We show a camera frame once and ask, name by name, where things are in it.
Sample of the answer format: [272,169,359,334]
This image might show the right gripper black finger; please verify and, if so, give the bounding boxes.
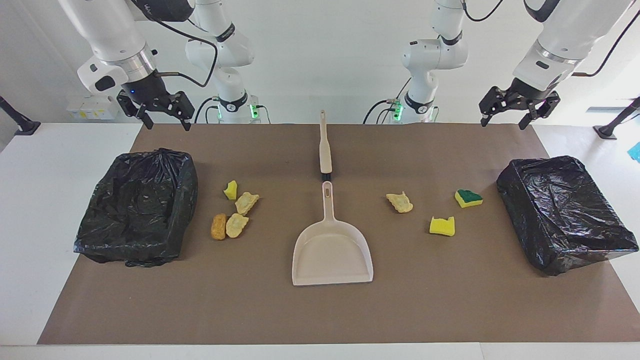
[167,91,196,132]
[116,90,154,130]

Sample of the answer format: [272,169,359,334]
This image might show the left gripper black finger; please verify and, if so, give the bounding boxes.
[518,92,561,131]
[479,86,512,127]

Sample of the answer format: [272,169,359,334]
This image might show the green topped yellow sponge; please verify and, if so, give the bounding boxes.
[454,189,484,209]

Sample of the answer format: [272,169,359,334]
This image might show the pale fried dumpling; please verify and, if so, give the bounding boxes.
[225,213,249,239]
[235,192,260,216]
[386,191,414,214]

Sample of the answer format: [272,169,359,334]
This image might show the brown fried nugget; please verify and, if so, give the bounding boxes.
[210,213,228,241]

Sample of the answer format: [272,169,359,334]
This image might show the notched yellow sponge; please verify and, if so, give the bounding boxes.
[429,216,456,237]

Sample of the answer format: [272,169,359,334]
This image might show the beige brush with black bristles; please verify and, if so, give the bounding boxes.
[319,110,333,182]

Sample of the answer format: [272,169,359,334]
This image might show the beige plastic dustpan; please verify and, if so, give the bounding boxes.
[292,181,374,287]

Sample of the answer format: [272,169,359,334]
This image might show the bin lined with black bag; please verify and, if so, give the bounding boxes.
[496,155,640,277]
[74,148,199,268]

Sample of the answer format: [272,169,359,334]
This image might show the brown table mat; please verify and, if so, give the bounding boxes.
[37,123,640,346]

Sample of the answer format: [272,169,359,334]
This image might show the black base cable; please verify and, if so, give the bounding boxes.
[194,97,221,124]
[363,77,412,124]

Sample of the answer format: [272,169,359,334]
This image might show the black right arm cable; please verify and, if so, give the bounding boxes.
[132,0,219,88]

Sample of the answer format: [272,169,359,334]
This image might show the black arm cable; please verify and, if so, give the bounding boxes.
[132,0,219,88]
[462,0,640,78]

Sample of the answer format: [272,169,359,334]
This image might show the white wall socket boxes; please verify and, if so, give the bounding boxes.
[66,95,120,121]

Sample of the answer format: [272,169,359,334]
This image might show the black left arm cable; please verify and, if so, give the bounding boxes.
[462,0,640,78]

